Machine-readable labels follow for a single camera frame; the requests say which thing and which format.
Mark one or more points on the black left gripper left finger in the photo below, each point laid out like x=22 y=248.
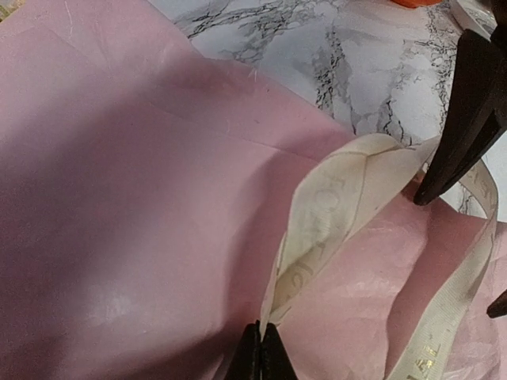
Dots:
x=246 y=360

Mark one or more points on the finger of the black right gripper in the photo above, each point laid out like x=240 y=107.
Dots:
x=476 y=116
x=498 y=308

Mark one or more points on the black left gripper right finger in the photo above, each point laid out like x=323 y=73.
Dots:
x=275 y=363

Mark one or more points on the cream ribbon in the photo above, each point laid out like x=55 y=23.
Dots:
x=343 y=193

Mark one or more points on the pink wrapping paper sheet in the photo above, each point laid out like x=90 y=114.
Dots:
x=149 y=153

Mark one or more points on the orange bowl white inside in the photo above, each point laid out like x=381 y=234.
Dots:
x=416 y=3

